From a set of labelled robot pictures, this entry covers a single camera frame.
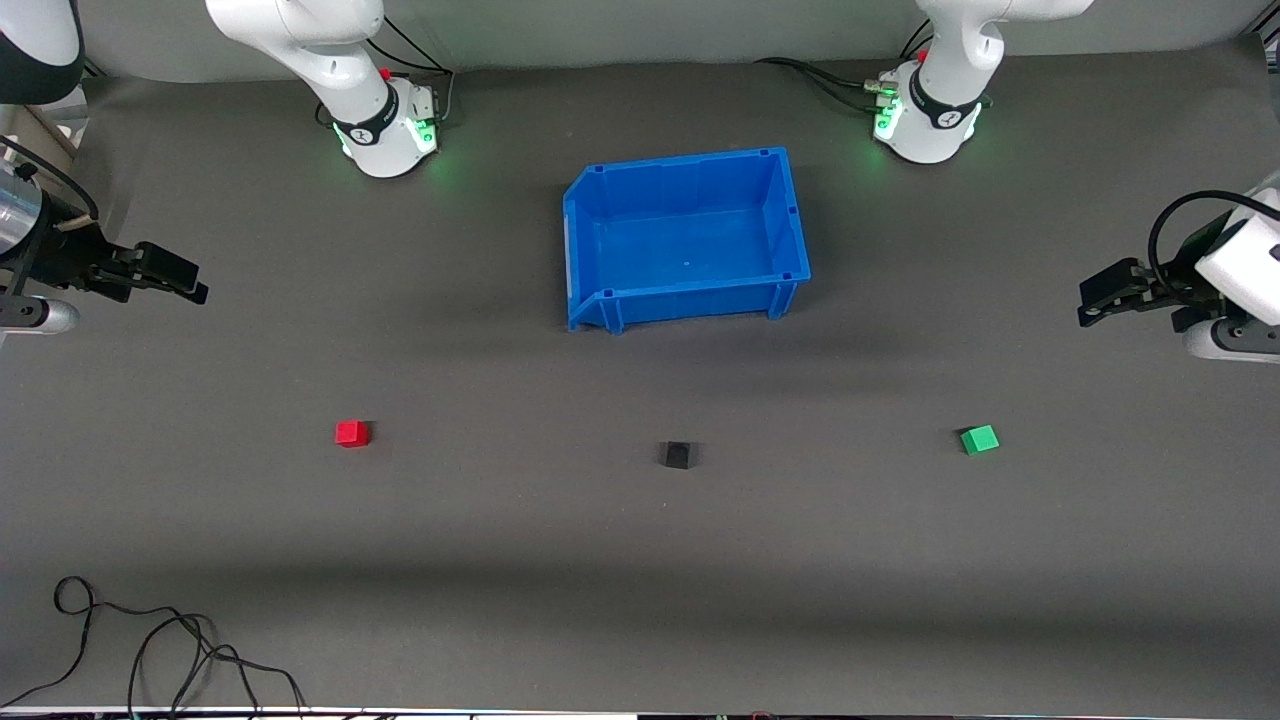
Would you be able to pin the beige box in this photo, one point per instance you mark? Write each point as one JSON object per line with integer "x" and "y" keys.
{"x": 45, "y": 135}

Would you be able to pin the green cube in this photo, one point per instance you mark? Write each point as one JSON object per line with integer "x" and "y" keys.
{"x": 980, "y": 440}

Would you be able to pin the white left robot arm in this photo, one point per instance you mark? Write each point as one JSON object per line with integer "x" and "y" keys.
{"x": 945, "y": 60}

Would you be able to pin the black cube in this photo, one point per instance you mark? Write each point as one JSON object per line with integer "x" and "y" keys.
{"x": 677, "y": 456}

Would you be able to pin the red cube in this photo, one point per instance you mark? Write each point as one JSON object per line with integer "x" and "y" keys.
{"x": 351, "y": 434}

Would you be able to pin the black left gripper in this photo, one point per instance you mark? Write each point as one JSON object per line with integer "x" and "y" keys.
{"x": 1172, "y": 279}

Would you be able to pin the blue plastic storage bin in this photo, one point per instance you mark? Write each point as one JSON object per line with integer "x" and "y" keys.
{"x": 685, "y": 245}

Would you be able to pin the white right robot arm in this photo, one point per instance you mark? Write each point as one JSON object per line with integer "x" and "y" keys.
{"x": 340, "y": 70}

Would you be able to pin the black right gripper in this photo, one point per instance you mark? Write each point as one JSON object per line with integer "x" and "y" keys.
{"x": 62, "y": 259}

